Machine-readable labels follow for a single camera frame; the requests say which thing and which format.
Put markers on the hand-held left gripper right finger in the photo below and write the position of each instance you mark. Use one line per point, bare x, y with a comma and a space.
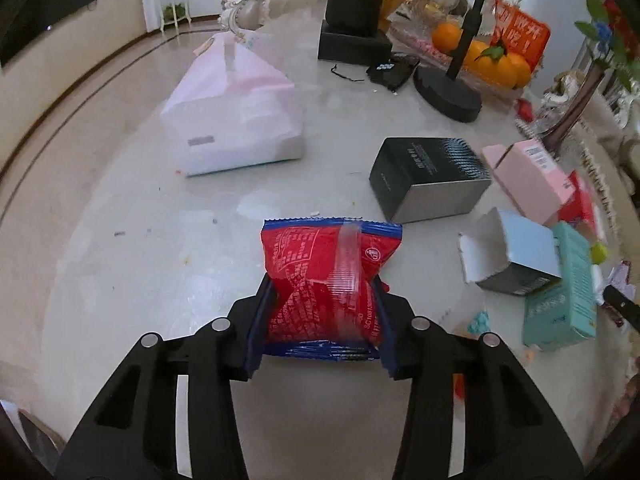
397, 330

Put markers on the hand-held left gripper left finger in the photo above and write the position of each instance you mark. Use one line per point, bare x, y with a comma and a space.
250, 325

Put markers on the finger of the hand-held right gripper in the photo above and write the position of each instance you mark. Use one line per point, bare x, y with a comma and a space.
622, 307

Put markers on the red snack packet blue edges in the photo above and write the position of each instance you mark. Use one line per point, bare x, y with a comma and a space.
320, 285

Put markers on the teal cardboard box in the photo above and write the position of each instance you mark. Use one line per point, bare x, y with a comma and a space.
565, 295

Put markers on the yellow-green ball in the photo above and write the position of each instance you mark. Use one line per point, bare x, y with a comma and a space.
597, 252

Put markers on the small red box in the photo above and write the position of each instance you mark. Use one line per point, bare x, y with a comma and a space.
582, 205

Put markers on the ornate white marble table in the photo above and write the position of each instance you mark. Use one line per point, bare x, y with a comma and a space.
150, 260

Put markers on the open light blue box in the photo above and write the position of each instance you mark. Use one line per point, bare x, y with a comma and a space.
510, 255

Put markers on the black and silver box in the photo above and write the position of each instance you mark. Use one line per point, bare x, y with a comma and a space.
425, 185

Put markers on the ornate beige covered sofa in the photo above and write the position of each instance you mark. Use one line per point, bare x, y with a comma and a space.
607, 160

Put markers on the pink cardboard box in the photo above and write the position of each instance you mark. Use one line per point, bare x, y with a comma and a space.
530, 180

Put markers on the dark glass vase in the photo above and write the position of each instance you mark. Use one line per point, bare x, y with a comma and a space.
570, 110

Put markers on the white plastic bag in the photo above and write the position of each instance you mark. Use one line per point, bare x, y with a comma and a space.
235, 110

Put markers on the black phone stand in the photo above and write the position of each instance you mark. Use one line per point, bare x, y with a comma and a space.
450, 92

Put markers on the small black packet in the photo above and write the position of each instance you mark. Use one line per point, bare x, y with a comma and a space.
392, 67

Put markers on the rose bouquet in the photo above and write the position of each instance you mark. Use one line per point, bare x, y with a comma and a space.
610, 30

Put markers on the black flat box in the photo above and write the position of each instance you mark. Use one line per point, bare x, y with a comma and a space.
352, 49

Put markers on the pile of oranges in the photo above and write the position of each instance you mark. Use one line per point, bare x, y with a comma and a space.
415, 35

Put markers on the small green plant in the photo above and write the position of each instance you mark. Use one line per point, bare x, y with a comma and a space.
175, 11

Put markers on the black speaker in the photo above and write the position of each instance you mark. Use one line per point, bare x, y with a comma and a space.
352, 7

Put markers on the black television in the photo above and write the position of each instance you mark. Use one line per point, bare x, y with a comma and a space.
45, 5

